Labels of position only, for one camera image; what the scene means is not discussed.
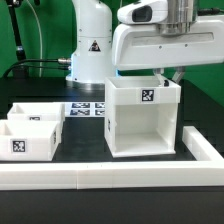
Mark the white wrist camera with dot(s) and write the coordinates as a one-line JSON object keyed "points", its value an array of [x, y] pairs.
{"points": [[143, 12]]}

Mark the black camera stand pole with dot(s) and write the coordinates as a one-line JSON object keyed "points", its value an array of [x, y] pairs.
{"points": [[19, 70]]}

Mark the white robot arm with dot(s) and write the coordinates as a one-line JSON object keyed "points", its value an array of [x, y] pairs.
{"points": [[91, 63]]}

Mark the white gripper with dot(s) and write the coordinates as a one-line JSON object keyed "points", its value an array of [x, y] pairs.
{"points": [[142, 47]]}

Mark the white L-shaped fence wall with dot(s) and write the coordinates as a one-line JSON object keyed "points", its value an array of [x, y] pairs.
{"points": [[207, 169]]}

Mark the white marker tag sheet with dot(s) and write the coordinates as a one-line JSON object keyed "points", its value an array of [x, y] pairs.
{"points": [[84, 109]]}

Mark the white drawer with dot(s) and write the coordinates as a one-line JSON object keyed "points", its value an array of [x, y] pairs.
{"points": [[28, 140], [31, 114]]}

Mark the white drawer cabinet box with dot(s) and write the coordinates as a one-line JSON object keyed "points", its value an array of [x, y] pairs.
{"points": [[140, 115]]}

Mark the white front drawer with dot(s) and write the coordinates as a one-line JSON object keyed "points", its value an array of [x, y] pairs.
{"points": [[28, 140]]}

